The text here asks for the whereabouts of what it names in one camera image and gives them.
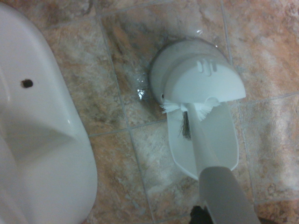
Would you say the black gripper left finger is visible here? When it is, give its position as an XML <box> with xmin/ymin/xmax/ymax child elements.
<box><xmin>189</xmin><ymin>205</ymin><xmax>212</xmax><ymax>224</ymax></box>

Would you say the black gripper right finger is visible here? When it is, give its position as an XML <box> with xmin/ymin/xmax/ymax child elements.
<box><xmin>259</xmin><ymin>216</ymin><xmax>288</xmax><ymax>224</ymax></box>

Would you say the white toilet brush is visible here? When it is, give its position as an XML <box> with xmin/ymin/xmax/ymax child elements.
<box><xmin>160</xmin><ymin>97</ymin><xmax>260</xmax><ymax>224</ymax></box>

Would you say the white toilet bowl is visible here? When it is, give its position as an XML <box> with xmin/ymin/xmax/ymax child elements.
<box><xmin>0</xmin><ymin>2</ymin><xmax>98</xmax><ymax>224</ymax></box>

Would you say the white brush holder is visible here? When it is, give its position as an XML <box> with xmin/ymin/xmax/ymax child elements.
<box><xmin>149</xmin><ymin>37</ymin><xmax>247</xmax><ymax>182</ymax></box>

